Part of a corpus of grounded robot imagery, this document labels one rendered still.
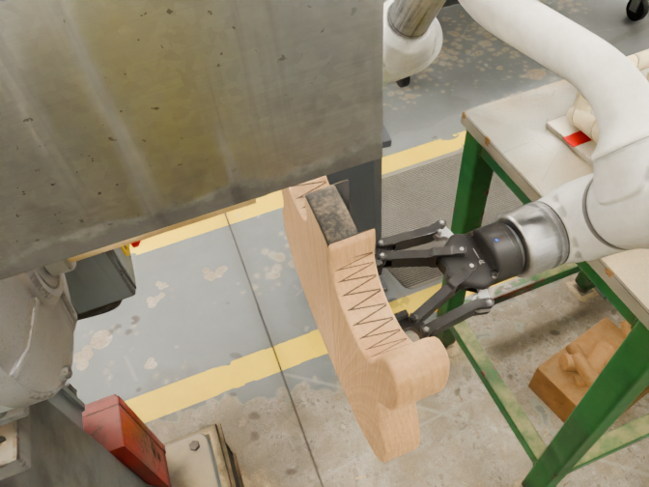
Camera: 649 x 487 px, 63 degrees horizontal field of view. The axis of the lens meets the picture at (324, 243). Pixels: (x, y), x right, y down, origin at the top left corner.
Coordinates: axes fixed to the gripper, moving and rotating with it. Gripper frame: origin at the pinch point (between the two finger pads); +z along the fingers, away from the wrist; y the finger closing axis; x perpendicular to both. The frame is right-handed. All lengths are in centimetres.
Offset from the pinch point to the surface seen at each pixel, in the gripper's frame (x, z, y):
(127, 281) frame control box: -13.5, 30.0, 22.5
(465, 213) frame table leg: -43, -40, 29
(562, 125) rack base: -16, -53, 26
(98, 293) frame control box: -13.6, 34.6, 22.2
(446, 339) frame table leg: -102, -41, 19
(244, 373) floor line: -113, 23, 36
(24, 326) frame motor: 20.3, 30.8, 0.3
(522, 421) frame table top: -83, -42, -13
